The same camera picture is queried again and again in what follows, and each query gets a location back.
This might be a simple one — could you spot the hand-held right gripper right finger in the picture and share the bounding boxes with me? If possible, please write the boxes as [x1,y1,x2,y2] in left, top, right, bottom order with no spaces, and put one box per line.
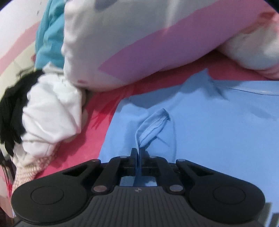
[139,148,215,195]

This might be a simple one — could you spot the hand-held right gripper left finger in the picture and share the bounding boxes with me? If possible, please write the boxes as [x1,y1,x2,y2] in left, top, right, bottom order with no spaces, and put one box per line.
[62,148,138,195]

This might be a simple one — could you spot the light blue shirt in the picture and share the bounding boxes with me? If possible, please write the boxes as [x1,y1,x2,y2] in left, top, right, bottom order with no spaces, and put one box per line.
[99,68,279,219]

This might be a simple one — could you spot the pink floral blanket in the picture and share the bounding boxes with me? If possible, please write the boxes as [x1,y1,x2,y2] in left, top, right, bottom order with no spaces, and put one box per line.
[0,70,279,219]

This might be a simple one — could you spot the white garment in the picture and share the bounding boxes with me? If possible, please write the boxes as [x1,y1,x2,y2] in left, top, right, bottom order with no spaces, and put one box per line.
[11,65,88,168]

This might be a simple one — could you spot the pink checked cloth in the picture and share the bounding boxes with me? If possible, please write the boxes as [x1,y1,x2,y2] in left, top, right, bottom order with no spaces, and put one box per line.
[12,153,57,192]

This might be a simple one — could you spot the pink patchwork quilt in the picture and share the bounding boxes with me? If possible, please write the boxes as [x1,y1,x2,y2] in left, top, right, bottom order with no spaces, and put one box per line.
[61,0,279,93]

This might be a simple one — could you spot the black garment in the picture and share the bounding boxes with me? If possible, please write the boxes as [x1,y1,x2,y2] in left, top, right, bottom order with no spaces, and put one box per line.
[0,70,45,156]

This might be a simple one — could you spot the teal striped garment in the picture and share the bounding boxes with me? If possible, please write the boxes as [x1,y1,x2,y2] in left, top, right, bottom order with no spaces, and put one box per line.
[35,0,66,70]

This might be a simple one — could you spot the pink and white headboard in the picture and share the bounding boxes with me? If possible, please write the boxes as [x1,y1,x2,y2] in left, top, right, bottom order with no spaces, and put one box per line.
[0,0,53,92]

